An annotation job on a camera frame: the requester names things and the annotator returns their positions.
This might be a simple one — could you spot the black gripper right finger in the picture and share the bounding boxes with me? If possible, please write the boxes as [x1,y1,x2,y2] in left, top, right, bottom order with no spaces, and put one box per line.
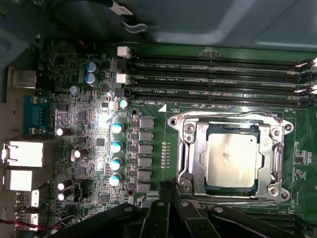
[170,181,299,238]

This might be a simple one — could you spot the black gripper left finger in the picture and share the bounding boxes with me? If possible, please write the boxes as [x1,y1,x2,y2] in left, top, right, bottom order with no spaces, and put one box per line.
[52,181,172,238]

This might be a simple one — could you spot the metal locking lever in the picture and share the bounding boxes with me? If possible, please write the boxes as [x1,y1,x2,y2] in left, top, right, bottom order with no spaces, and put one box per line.
[177,110,284,124]
[180,195,283,206]

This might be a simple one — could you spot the silver CPU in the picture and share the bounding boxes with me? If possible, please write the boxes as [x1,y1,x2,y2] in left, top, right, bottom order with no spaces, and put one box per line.
[205,131,260,189]

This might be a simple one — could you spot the metal socket cover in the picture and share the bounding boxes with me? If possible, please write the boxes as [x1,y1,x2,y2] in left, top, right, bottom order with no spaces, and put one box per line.
[182,119,278,196]

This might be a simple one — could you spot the CPU socket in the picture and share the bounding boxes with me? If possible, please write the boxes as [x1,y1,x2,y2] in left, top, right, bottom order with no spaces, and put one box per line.
[167,109,295,206]

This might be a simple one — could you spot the silver USB port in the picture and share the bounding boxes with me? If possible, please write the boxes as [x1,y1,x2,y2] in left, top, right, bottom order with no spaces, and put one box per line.
[2,169,35,192]
[15,189,40,208]

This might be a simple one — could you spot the silver network port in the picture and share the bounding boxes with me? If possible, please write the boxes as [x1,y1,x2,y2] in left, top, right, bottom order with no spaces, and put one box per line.
[1,138,45,169]

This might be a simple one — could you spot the green motherboard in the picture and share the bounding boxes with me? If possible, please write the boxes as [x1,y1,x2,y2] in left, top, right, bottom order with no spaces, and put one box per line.
[37,37,317,238]

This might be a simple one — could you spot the blue rear port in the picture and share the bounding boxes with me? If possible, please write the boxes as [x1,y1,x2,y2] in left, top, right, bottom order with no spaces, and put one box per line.
[23,95,50,136]

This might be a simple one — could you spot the open PC case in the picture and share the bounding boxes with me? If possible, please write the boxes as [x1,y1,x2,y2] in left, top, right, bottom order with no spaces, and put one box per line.
[0,0,317,238]

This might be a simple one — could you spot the thin red wire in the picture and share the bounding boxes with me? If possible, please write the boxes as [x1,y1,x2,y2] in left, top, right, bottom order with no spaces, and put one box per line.
[0,218,60,230]

